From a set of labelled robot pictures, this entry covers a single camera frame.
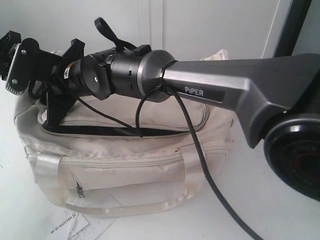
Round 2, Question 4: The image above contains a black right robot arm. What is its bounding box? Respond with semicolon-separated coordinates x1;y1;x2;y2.
34;43;320;200

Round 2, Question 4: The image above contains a cream fabric duffel bag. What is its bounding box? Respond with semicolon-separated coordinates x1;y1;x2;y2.
13;48;236;217

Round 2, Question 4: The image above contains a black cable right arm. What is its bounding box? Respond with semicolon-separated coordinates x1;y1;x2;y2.
44;17;263;240

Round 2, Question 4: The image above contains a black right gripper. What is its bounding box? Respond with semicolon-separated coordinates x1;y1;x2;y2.
29;41;86;128

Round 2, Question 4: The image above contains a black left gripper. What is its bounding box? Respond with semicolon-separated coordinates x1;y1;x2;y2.
0;30;22;81

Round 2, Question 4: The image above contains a dark vertical post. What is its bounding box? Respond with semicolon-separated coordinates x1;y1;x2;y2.
273;0;312;58

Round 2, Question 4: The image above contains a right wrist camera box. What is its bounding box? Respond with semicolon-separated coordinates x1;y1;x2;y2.
5;38;63;95

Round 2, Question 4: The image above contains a white paper hang tag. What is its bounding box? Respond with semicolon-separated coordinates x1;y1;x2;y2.
39;210;116;240

